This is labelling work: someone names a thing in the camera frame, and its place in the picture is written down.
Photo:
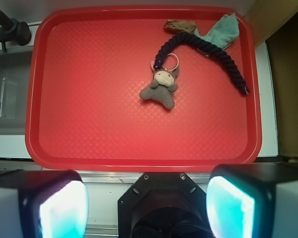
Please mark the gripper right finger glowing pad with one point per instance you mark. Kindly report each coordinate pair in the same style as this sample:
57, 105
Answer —
258, 200

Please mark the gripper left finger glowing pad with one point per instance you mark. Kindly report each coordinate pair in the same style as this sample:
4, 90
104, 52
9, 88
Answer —
42, 204

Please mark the light blue knitted cloth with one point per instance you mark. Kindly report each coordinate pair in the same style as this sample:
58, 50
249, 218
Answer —
223, 33

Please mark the stainless steel sink basin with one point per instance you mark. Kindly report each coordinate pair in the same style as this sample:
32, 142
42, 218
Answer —
15, 67

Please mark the red plastic tray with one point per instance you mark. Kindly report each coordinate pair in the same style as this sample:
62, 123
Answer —
84, 111

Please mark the black sink faucet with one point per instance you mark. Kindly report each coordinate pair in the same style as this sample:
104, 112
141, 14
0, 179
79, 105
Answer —
11, 30

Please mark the brown wooden cabinet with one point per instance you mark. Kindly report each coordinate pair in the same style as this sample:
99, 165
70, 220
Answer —
275, 23

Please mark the grey plush animal keychain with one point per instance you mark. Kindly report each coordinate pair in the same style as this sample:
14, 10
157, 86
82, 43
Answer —
163, 85

